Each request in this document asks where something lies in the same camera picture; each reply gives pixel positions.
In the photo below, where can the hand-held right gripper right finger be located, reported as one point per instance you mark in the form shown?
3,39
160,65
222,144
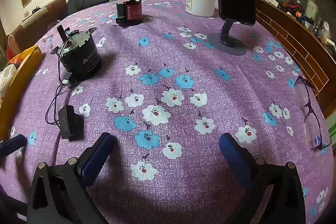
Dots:
233,161

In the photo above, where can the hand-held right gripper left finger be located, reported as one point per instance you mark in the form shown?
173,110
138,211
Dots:
97,158

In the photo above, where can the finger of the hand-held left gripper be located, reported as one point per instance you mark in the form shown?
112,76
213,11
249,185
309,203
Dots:
13,144

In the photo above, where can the yellow cardboard box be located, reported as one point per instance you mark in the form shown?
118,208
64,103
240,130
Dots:
23,74

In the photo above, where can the crumpled plastic bag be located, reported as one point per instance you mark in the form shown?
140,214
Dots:
6,77

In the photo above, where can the purple floral tablecloth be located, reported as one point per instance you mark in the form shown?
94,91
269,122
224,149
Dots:
210,82

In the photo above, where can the red plastic bag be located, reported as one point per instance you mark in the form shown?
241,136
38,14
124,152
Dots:
14,56

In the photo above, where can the black cylindrical motor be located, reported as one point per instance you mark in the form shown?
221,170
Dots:
78,58

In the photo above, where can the grey phone stand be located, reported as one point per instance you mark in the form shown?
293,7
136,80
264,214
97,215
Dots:
228,44

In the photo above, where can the wooden sideboard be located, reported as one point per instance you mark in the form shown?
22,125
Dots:
296,40

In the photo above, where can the brown armchair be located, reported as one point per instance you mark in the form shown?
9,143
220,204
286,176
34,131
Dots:
56,7

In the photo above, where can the small motor with wooden knob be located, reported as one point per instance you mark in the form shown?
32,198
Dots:
131,11

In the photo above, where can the clutter of tools and bottles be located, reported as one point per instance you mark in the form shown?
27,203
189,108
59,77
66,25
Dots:
294,7

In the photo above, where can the purple frame eyeglasses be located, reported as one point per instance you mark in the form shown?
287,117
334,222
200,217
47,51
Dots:
315,134

